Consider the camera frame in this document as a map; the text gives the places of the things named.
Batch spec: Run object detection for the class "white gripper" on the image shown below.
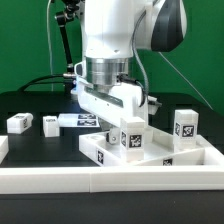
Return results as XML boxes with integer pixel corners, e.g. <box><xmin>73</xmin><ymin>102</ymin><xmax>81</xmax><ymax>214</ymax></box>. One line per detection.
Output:
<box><xmin>77</xmin><ymin>81</ymin><xmax>148</xmax><ymax>145</ymax></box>

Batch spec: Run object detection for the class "white square table top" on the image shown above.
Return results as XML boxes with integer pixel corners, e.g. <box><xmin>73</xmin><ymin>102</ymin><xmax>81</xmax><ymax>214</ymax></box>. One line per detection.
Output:
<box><xmin>79</xmin><ymin>127</ymin><xmax>224</xmax><ymax>167</ymax></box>

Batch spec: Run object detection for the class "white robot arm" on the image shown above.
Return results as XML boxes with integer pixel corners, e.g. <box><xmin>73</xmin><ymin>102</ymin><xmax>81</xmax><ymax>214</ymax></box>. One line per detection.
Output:
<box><xmin>77</xmin><ymin>0</ymin><xmax>187</xmax><ymax>144</ymax></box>

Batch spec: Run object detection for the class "white sheet with tags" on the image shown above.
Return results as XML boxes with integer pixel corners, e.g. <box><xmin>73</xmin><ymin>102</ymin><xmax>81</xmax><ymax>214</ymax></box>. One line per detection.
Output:
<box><xmin>58</xmin><ymin>114</ymin><xmax>99</xmax><ymax>127</ymax></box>

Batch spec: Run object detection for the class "white U-shaped fence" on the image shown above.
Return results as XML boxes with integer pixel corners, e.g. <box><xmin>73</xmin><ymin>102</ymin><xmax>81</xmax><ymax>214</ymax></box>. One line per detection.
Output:
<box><xmin>0</xmin><ymin>146</ymin><xmax>224</xmax><ymax>194</ymax></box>

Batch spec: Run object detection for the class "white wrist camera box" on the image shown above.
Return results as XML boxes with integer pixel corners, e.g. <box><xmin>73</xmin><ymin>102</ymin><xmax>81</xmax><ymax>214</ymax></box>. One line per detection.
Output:
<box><xmin>148</xmin><ymin>96</ymin><xmax>162</xmax><ymax>115</ymax></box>

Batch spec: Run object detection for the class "black cable bundle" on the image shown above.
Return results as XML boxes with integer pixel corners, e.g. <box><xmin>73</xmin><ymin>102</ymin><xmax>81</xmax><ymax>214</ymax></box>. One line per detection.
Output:
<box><xmin>18</xmin><ymin>74</ymin><xmax>78</xmax><ymax>92</ymax></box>

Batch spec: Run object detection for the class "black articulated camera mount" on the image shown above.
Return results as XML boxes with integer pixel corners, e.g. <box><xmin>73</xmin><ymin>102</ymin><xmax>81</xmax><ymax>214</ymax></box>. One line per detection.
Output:
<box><xmin>55</xmin><ymin>0</ymin><xmax>81</xmax><ymax>93</ymax></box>

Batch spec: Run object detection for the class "thin white cable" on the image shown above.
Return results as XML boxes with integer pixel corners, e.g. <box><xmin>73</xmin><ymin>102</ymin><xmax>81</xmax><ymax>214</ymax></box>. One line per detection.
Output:
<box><xmin>46</xmin><ymin>0</ymin><xmax>55</xmax><ymax>92</ymax></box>

